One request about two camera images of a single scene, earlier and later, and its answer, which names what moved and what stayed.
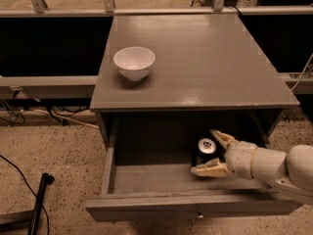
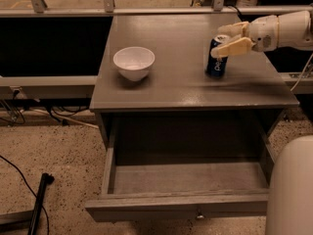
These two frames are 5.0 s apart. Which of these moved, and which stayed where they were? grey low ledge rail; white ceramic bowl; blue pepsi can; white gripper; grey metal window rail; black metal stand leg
Moved: blue pepsi can; white gripper
Stayed: white ceramic bowl; grey metal window rail; grey low ledge rail; black metal stand leg
